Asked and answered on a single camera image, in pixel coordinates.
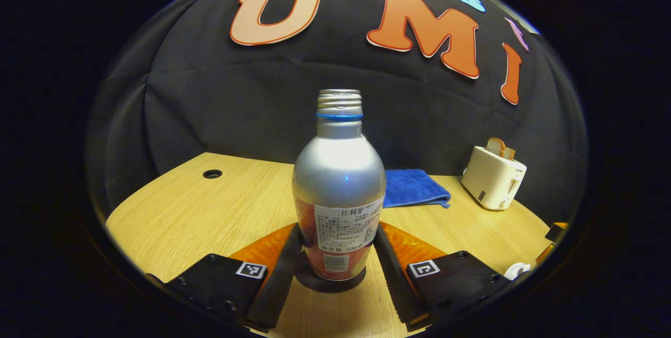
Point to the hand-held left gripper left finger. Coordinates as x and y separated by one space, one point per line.
275 288

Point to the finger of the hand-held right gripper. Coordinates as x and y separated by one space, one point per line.
554 233
546 255

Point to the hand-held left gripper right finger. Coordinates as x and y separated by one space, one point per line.
396 285

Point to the dark round coaster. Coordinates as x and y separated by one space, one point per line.
330 285

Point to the silver water bottle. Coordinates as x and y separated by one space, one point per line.
338 181

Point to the white toaster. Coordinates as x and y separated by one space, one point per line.
493 178

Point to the toast slice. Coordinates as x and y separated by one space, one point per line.
510 153
495 146

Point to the blue towel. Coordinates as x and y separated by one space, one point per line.
411 188

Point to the black backdrop cloth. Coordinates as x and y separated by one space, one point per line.
236 97

